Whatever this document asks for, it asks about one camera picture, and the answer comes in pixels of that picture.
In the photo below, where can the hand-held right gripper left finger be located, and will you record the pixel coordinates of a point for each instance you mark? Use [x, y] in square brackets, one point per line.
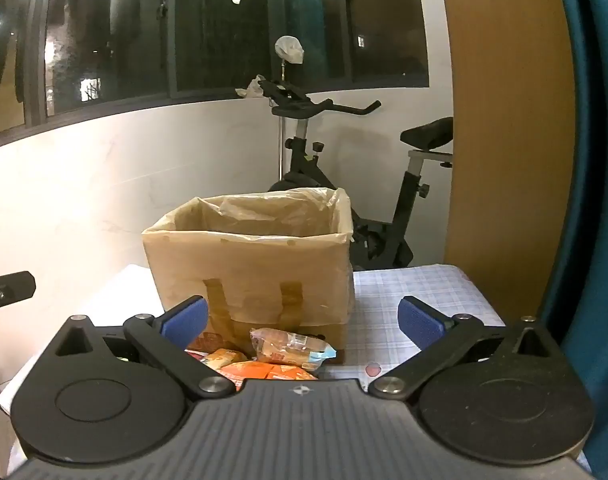
[186, 317]

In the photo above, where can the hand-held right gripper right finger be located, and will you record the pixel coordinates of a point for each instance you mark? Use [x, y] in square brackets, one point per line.
[421, 322]

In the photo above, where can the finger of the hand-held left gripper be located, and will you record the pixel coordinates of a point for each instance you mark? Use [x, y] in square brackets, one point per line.
[14, 285]

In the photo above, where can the brown cardboard box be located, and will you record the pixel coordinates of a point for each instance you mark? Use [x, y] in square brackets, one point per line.
[324, 332]

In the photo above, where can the plaid tablecloth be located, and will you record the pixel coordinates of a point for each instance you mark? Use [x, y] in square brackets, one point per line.
[408, 285]

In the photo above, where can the yellow snack packet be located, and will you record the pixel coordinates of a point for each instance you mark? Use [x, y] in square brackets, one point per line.
[226, 358]

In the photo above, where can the orange snack packet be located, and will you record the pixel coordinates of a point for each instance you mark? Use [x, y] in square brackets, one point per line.
[246, 374]
[294, 372]

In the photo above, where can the clear bread packet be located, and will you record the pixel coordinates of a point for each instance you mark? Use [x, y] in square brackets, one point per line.
[289, 347]

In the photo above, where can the black exercise bike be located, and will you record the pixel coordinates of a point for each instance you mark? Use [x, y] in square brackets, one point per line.
[428, 135]

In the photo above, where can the metal pole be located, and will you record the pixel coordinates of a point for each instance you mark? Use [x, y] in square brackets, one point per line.
[282, 135]

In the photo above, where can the wooden panel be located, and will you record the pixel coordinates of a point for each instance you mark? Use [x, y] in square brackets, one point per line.
[508, 135]

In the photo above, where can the white crumpled cloth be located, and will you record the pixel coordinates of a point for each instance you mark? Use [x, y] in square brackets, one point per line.
[251, 87]

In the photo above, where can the dark framed window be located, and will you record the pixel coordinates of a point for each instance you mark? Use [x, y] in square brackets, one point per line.
[209, 35]

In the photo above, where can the white plastic bag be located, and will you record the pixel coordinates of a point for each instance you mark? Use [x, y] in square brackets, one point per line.
[289, 49]

